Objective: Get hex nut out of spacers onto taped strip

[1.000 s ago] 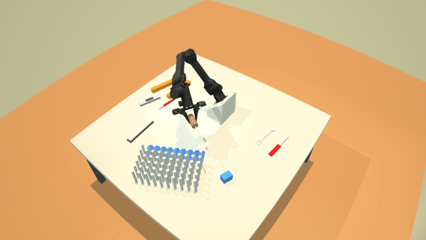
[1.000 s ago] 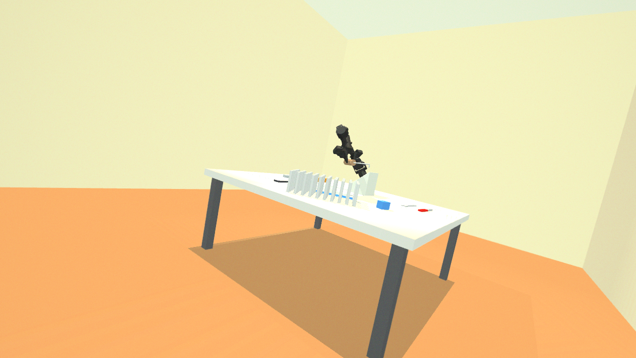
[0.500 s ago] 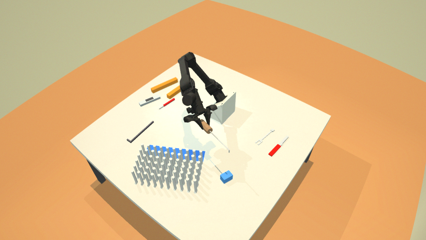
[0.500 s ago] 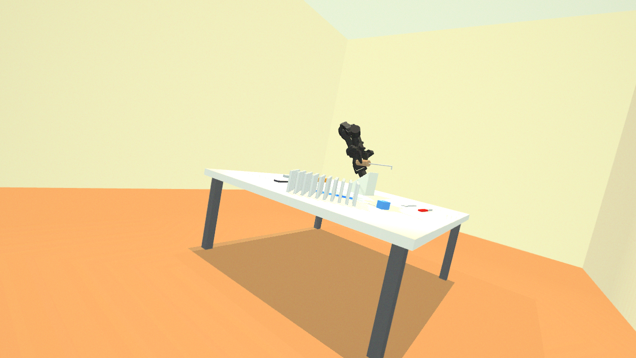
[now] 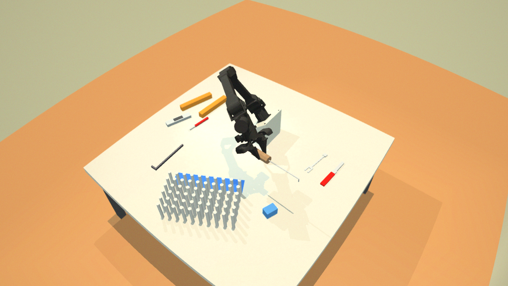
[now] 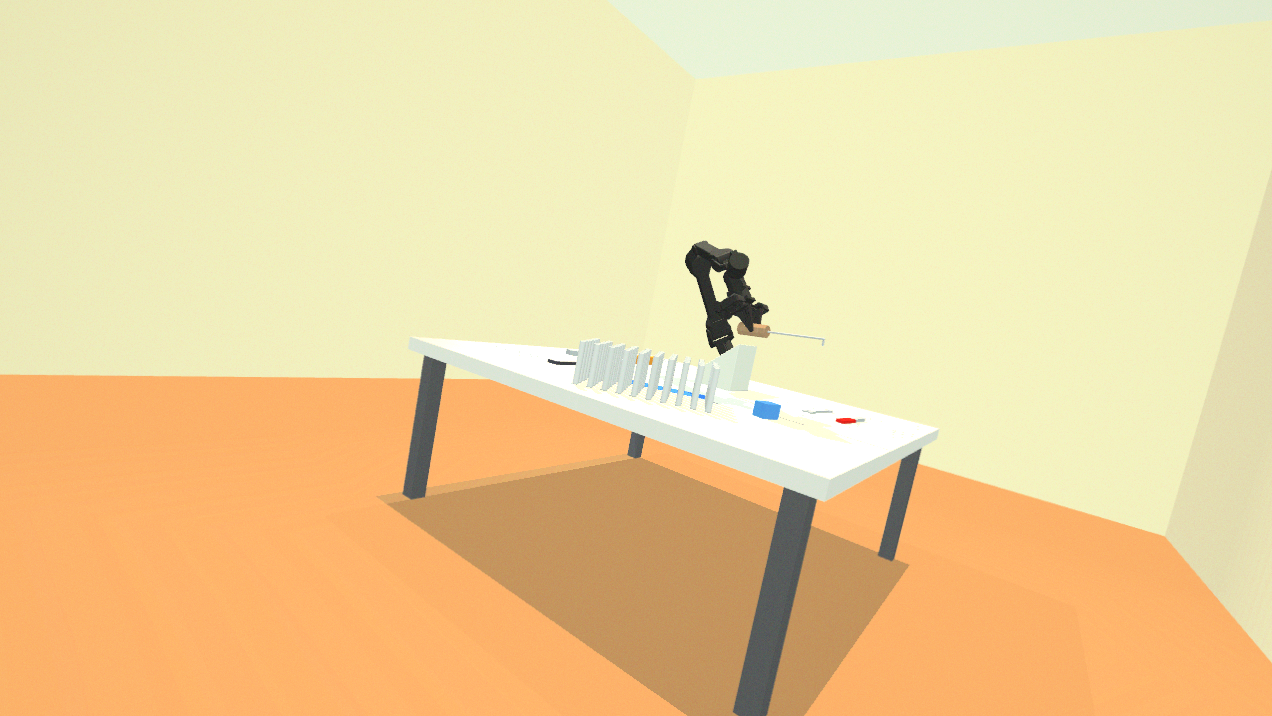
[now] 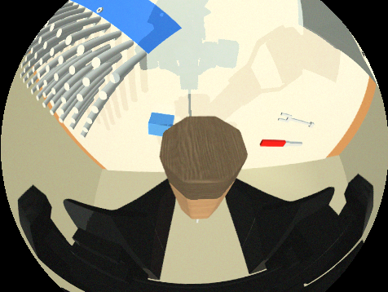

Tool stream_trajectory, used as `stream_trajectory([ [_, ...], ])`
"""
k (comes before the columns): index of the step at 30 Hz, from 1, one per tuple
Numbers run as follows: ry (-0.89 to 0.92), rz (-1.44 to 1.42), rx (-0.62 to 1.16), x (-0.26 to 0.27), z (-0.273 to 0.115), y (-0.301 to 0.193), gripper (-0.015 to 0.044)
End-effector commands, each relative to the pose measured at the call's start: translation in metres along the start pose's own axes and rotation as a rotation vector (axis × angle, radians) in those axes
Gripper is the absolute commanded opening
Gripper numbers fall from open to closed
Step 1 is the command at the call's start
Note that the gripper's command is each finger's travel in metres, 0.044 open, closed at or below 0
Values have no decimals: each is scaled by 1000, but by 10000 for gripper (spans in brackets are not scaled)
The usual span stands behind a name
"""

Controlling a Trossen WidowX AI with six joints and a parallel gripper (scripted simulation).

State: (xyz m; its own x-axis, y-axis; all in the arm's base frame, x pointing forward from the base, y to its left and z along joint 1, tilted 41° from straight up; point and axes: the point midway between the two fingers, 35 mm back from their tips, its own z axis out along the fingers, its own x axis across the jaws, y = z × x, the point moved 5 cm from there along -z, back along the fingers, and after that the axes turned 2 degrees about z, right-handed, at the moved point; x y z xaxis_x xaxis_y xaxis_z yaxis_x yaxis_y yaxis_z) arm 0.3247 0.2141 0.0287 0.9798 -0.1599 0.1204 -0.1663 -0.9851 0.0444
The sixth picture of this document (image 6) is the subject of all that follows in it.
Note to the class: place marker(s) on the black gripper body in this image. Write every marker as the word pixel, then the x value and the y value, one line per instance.
pixel 740 295

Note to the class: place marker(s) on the blue cube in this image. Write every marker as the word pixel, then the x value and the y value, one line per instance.
pixel 766 410

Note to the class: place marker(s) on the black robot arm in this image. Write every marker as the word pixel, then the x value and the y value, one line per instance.
pixel 699 261

